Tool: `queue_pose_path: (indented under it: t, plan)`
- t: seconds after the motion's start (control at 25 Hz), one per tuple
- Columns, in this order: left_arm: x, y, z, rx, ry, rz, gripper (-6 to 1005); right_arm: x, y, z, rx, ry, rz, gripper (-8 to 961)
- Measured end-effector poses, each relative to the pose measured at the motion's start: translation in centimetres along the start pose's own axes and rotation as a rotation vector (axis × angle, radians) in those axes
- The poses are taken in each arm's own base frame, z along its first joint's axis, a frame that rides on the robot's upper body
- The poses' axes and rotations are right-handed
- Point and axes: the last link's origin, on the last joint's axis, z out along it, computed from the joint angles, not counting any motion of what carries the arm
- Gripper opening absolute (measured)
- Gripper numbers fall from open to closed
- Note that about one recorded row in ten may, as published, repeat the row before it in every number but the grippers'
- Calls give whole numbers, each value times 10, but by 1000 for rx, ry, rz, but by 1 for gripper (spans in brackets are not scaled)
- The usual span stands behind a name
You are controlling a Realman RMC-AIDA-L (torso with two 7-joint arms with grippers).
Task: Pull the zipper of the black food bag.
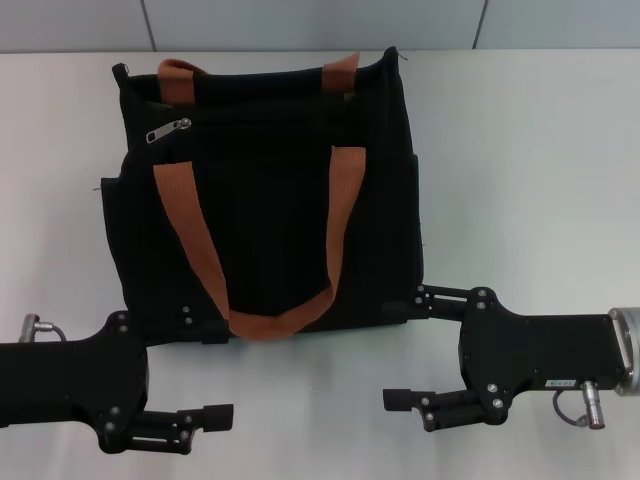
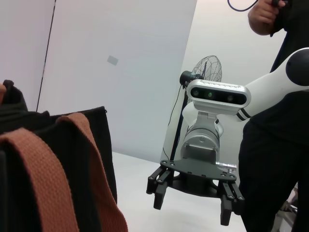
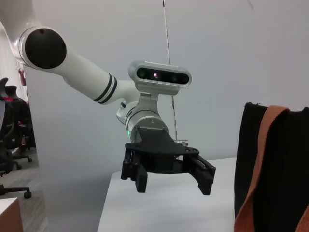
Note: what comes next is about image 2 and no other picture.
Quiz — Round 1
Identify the black bag with orange handles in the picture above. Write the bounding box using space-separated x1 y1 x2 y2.
0 79 128 232

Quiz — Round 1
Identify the thin black fan cable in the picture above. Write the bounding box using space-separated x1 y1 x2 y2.
161 84 184 161

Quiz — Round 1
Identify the white partition panel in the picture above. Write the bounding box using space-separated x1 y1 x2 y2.
37 0 197 161

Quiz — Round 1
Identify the right gripper cable with connector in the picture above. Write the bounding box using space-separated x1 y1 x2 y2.
215 161 237 174

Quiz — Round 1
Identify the person's hand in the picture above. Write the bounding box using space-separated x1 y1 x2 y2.
248 0 287 36

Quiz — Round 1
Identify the dark blue cable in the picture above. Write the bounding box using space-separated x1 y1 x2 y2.
226 0 259 12

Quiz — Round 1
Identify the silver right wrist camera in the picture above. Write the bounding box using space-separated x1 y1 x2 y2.
188 79 252 116

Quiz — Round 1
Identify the black wire cage fan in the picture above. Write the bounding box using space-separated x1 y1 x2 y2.
180 55 222 89

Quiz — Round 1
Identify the black fan stand pole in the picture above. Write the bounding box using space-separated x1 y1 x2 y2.
170 83 191 162

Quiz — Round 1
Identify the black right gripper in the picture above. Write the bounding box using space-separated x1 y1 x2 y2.
146 158 245 227

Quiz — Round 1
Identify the person in black clothes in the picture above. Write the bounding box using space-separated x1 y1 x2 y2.
238 0 309 232

